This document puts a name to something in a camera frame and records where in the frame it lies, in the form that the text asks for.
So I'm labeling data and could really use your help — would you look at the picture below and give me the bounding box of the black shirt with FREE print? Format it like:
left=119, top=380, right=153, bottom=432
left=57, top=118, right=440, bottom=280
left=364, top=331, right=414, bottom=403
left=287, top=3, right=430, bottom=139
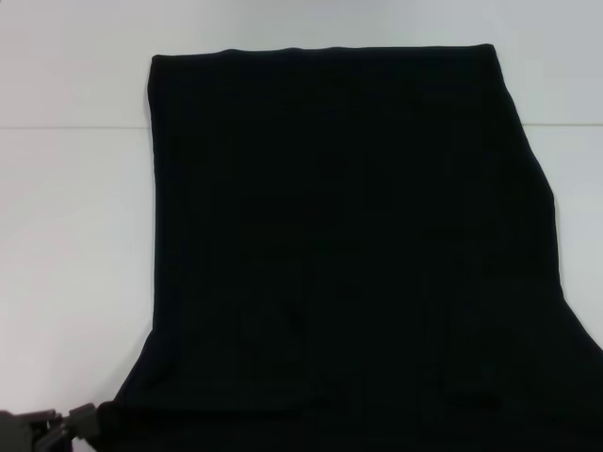
left=96, top=43, right=603, bottom=452

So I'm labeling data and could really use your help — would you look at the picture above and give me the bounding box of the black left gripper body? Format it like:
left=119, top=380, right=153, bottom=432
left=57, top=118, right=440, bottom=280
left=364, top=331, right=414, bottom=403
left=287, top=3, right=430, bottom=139
left=0, top=409, right=72, bottom=452

